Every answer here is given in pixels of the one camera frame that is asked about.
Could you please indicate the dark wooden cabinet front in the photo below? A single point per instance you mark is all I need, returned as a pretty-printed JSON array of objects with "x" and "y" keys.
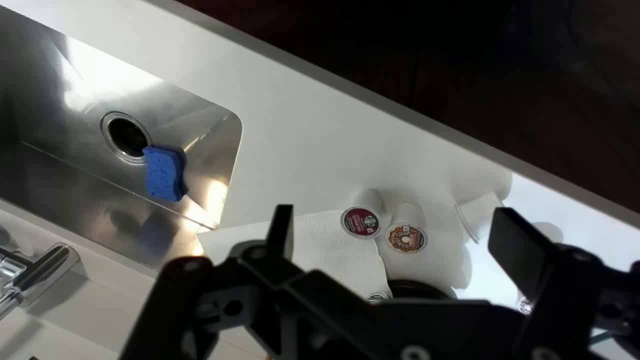
[{"x": 466, "y": 67}]

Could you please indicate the chrome faucet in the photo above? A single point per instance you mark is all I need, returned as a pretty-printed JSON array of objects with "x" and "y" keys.
[{"x": 33, "y": 273}]

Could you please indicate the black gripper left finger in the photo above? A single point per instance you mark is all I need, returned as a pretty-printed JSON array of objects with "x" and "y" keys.
[{"x": 281, "y": 230}]

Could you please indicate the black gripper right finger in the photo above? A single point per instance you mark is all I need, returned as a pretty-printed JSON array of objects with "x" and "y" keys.
[{"x": 521, "y": 251}]

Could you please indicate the stainless steel sink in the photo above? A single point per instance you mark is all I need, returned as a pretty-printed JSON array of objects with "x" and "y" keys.
[{"x": 66, "y": 100}]

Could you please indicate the white paper towel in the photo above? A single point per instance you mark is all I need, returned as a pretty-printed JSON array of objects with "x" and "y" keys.
[{"x": 440, "y": 267}]

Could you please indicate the blue sponge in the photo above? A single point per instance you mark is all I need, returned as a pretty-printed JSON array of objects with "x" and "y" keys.
[{"x": 163, "y": 172}]

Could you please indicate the sink drain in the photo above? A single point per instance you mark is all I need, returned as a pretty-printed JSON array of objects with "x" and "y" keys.
[{"x": 127, "y": 132}]

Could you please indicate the white capsule pink lid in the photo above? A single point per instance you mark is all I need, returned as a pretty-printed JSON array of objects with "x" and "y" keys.
[{"x": 361, "y": 221}]

